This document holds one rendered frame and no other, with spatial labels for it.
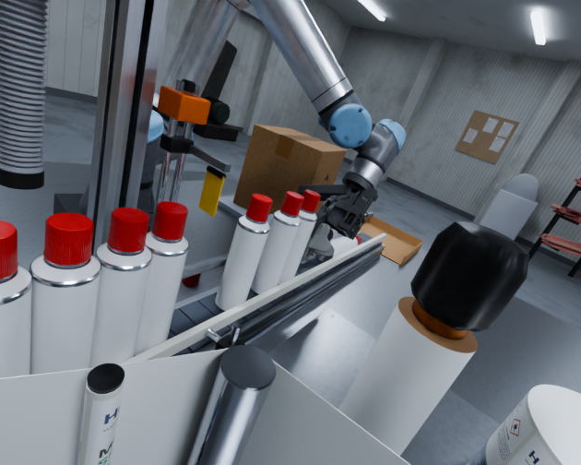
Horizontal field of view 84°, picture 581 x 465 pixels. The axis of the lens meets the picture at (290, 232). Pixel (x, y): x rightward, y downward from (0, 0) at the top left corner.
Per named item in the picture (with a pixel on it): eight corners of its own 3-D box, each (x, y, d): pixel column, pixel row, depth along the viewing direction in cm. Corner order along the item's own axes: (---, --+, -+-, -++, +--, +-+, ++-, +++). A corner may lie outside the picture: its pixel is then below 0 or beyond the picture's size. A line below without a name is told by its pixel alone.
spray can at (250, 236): (229, 318, 53) (265, 206, 45) (207, 301, 55) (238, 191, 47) (249, 308, 57) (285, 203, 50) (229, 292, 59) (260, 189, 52)
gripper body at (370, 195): (346, 232, 66) (376, 184, 67) (313, 214, 70) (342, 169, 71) (351, 243, 73) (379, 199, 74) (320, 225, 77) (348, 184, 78)
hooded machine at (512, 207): (515, 243, 690) (555, 184, 639) (511, 246, 642) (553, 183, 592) (480, 226, 731) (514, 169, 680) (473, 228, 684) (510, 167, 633)
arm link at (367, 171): (351, 153, 71) (356, 170, 79) (340, 170, 71) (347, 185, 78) (382, 165, 68) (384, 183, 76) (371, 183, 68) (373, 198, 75)
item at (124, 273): (97, 394, 35) (119, 230, 28) (74, 363, 37) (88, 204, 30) (140, 370, 40) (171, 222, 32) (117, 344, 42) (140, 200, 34)
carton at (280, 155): (293, 232, 103) (323, 151, 93) (231, 202, 110) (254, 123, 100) (321, 214, 130) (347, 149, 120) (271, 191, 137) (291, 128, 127)
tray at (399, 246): (400, 266, 114) (406, 256, 112) (338, 232, 125) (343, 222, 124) (419, 249, 139) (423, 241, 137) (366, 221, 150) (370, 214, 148)
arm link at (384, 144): (371, 122, 78) (398, 143, 79) (347, 160, 77) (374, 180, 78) (385, 110, 70) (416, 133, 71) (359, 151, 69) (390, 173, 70)
